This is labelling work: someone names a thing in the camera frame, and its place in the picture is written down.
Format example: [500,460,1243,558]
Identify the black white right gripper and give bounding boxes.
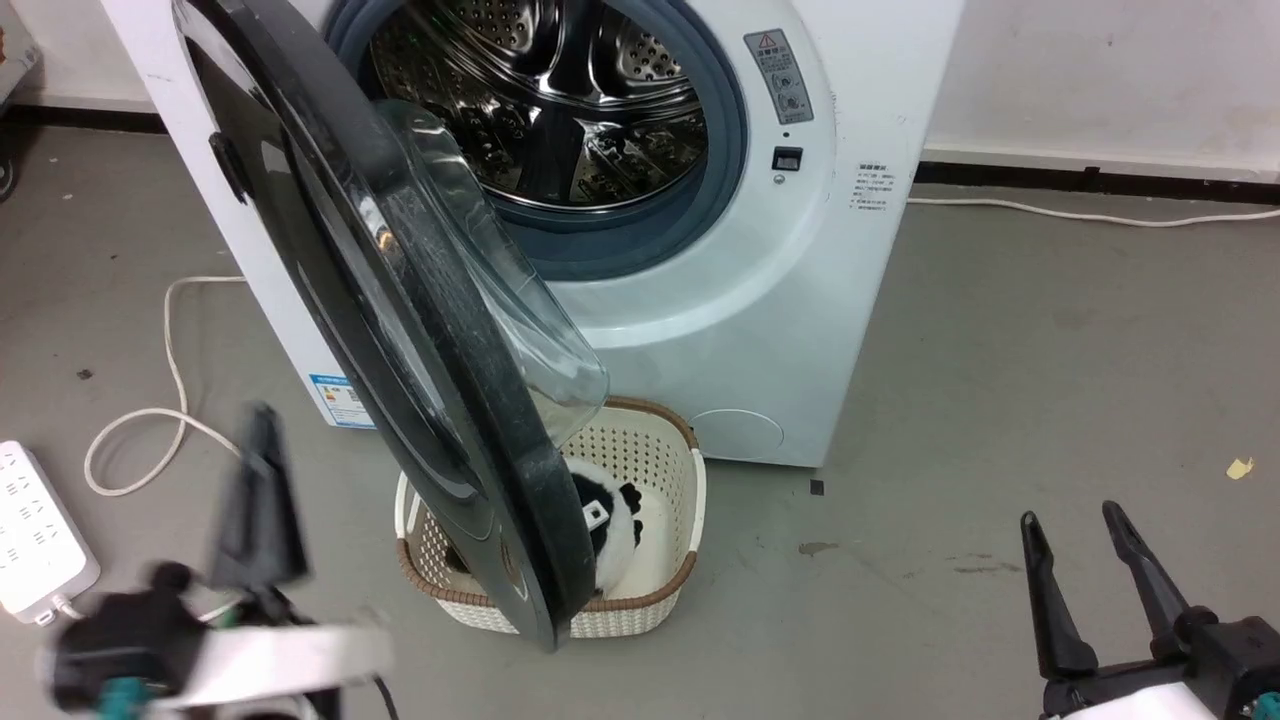
[1020,500,1280,720]

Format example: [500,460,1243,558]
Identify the white front-load washing machine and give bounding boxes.
[100,0,966,469]

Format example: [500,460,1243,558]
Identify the looped white power cable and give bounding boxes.
[83,275,246,498]

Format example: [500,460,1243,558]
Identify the white power strip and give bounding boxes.
[0,440,101,626]

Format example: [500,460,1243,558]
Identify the grey warning label sticker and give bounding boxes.
[743,28,816,126]

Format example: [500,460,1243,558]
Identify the steel washing machine drum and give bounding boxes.
[365,0,709,211]

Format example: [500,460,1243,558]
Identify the black round washing machine door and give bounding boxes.
[172,0,611,651]

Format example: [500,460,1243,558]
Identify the round white filter cover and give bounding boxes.
[690,408,786,464]

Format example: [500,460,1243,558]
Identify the small printed text sticker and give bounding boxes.
[853,162,891,213]

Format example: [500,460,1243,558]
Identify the long white floor cable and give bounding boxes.
[905,196,1280,229]

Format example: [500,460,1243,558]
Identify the blue-grey rubber door gasket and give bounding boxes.
[322,0,751,283]

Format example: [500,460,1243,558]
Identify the white brown-rimmed laundry basket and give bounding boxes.
[395,396,708,641]

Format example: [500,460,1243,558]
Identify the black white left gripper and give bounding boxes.
[45,405,393,720]

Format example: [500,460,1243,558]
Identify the blue white energy label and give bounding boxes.
[308,373,376,429]

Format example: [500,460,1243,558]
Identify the black white panda plush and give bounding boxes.
[570,458,646,601]

